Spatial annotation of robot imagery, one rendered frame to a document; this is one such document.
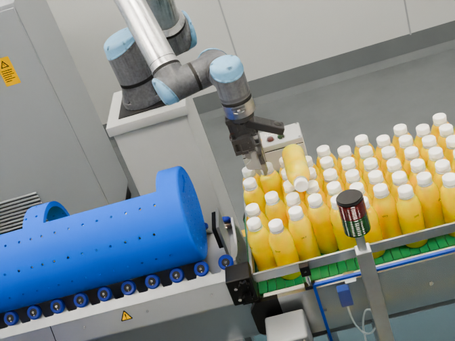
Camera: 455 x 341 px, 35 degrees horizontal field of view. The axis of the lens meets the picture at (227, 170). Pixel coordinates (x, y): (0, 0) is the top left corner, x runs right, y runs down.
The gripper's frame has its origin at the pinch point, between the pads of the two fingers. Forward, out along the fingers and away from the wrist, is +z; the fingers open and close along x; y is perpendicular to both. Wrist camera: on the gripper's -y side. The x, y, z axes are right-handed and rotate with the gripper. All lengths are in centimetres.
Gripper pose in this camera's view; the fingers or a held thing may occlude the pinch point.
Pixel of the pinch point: (266, 167)
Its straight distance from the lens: 221.6
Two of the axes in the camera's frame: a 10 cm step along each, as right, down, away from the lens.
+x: 0.3, 5.3, -8.5
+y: -9.6, 2.6, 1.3
